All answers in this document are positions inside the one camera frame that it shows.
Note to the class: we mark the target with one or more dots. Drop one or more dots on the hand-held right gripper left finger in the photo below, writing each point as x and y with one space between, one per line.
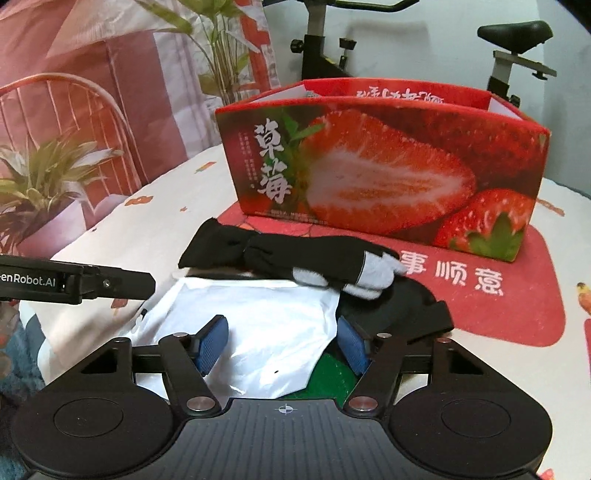
211 344

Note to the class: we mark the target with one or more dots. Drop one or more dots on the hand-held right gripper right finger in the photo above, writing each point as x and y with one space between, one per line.
353 346

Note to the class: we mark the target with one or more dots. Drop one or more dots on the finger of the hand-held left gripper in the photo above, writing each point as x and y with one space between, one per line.
115 284

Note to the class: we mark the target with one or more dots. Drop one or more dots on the green cloth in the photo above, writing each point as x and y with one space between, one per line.
328 376

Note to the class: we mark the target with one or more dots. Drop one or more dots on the white plastic bag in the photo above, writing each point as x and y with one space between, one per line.
258 323

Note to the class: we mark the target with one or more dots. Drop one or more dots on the black cloth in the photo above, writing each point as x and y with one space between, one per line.
411 309

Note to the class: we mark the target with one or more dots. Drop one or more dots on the black and grey socks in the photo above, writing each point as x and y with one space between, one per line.
286 256

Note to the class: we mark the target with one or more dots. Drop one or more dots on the red strawberry print cardboard box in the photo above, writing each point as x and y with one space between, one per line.
369 175

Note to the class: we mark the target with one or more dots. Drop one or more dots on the white printed tablecloth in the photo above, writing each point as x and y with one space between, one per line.
152 221

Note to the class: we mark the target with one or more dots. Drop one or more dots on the teal fuzzy blanket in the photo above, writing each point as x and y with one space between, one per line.
18 364

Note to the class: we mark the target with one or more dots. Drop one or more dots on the red round mat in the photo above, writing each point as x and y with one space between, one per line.
521 295

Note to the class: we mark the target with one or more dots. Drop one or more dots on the pink printed backdrop cloth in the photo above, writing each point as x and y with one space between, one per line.
92 92

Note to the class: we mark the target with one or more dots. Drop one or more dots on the black exercise bike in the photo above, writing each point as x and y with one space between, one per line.
508 50

